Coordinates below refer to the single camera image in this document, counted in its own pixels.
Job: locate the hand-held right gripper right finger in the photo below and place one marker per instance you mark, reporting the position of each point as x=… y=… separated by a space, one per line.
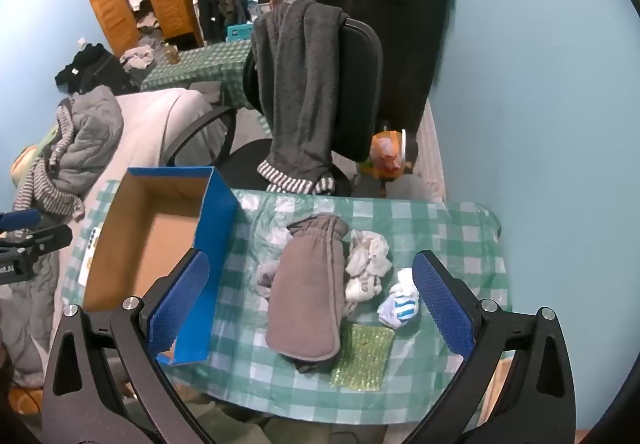
x=445 y=309

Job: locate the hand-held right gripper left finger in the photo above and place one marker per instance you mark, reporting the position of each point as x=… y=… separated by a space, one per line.
x=180 y=304

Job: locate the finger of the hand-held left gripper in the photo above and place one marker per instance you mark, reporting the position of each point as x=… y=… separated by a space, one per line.
x=20 y=219
x=45 y=236

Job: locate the white blue striped sock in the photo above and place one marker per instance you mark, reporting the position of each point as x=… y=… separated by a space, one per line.
x=400 y=304

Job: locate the blue cardboard box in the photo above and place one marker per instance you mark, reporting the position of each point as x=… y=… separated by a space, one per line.
x=150 y=244

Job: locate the grey white sock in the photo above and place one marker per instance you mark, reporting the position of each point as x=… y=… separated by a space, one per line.
x=265 y=276

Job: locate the white plastic bag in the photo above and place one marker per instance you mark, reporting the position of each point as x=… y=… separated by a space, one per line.
x=367 y=259

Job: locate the green tinsel garland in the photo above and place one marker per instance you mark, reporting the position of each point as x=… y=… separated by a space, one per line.
x=362 y=359

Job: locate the grey fleece garment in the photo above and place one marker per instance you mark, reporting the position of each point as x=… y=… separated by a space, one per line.
x=305 y=294

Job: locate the grey striped garment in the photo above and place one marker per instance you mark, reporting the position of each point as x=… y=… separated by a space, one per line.
x=40 y=189

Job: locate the white smartphone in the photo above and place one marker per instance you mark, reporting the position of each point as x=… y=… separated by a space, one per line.
x=92 y=249

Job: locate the yellow green pillow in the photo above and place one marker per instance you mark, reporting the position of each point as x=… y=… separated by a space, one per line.
x=25 y=161

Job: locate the green checked tablecloth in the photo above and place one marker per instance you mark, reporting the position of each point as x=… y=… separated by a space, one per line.
x=440 y=234

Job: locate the grey quilted jacket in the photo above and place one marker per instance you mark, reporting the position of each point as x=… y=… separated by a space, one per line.
x=95 y=134

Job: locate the person's olive pants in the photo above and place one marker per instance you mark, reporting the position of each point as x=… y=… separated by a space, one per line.
x=225 y=421

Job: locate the white duvet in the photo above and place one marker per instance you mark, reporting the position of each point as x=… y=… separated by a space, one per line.
x=160 y=124

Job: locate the orange plastic bag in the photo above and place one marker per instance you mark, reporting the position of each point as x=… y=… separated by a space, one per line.
x=385 y=154

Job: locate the black clothes pile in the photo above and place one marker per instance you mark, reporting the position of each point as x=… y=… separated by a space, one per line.
x=95 y=69

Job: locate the grey white clothes pile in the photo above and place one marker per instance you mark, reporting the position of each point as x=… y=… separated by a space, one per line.
x=139 y=55

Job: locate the glass jar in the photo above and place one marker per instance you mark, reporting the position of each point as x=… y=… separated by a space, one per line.
x=172 y=54

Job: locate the green checked table cover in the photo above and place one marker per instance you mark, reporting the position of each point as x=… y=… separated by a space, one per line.
x=210 y=64

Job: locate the dark grey striped-cuff pants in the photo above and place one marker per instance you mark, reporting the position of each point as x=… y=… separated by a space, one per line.
x=300 y=89

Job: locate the black office chair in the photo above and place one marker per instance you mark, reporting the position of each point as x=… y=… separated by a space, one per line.
x=360 y=74

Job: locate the teal plastic basket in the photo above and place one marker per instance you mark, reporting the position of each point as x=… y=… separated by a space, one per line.
x=240 y=32

